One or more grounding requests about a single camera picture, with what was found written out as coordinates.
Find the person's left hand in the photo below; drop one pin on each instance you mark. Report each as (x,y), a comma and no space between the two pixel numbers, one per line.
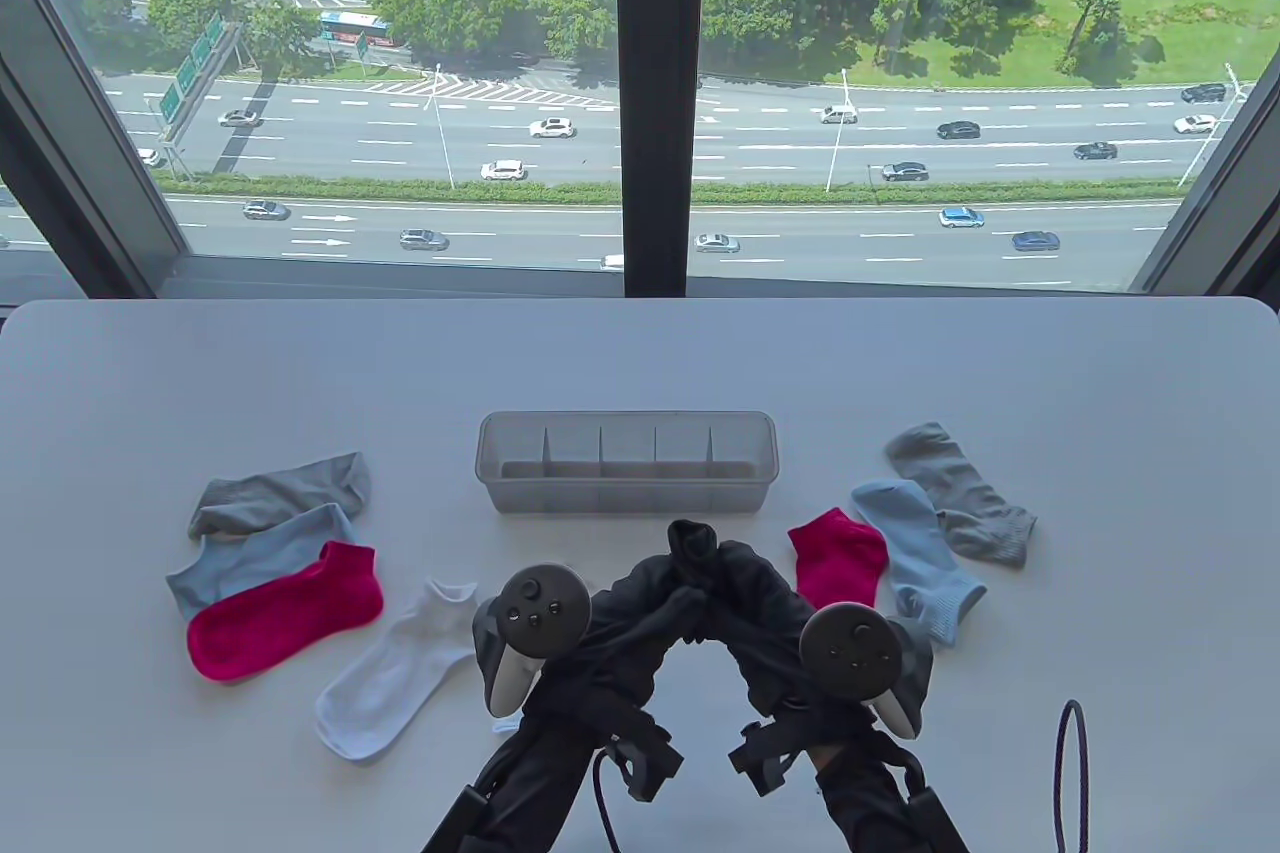
(630,633)

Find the person's right hand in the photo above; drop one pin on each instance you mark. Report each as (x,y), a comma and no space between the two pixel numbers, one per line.
(770,613)

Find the black sock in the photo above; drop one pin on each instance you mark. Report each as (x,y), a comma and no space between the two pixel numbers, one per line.
(693,543)
(695,618)

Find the grey hand controller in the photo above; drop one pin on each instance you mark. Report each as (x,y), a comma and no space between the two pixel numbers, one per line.
(850,648)
(545,608)

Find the light blue sock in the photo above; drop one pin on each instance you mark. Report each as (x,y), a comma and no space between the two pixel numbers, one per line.
(250,563)
(915,563)

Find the grey sock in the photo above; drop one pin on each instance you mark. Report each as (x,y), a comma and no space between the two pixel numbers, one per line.
(280,493)
(950,483)

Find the white sock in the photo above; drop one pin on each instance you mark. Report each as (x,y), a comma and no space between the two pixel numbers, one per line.
(390,678)

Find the black right forearm module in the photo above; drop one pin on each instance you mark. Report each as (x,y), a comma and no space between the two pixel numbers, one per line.
(938,823)

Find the black left forearm module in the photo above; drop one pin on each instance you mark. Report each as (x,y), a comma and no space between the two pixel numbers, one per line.
(455,823)

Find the clear plastic divided organizer box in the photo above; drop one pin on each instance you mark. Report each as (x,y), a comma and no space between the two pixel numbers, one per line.
(630,493)

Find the green road sign gantry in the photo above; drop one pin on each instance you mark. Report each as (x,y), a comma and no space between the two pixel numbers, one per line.
(190,68)

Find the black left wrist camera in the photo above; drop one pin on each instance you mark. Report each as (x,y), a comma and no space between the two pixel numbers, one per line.
(645,758)

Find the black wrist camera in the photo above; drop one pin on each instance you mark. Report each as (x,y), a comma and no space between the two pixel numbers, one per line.
(645,758)
(770,758)

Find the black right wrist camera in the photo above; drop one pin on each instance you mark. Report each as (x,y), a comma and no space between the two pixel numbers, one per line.
(770,758)

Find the dark window frame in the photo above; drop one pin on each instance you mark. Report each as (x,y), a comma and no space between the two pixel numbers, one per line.
(655,93)

